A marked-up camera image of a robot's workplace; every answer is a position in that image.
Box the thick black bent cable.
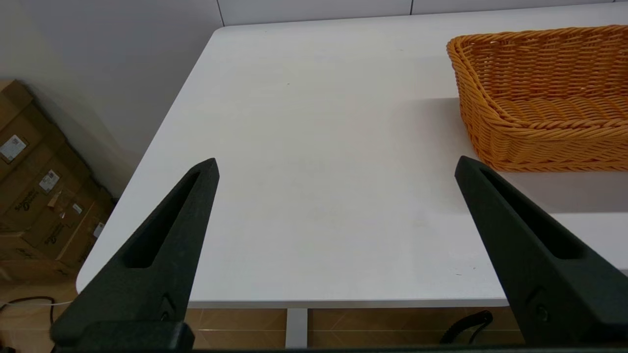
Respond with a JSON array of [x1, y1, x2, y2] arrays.
[[439, 310, 494, 344]]

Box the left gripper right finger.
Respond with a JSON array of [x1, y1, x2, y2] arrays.
[[454, 156, 628, 345]]

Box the plain cardboard box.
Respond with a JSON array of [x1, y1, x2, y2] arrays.
[[0, 233, 81, 283]]

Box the cardboard box with printed logo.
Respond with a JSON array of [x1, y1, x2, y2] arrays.
[[0, 189, 117, 270]]

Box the thin black floor cable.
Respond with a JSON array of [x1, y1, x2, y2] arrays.
[[0, 296, 55, 325]]

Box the white table leg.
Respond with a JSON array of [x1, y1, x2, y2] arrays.
[[286, 309, 308, 349]]

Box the cardboard box with white label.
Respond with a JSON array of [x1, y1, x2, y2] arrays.
[[0, 80, 67, 184], [0, 142, 94, 231]]

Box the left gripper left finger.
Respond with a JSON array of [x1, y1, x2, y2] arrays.
[[51, 158, 220, 351]]

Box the orange wicker basket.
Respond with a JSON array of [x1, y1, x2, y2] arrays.
[[445, 25, 628, 173]]

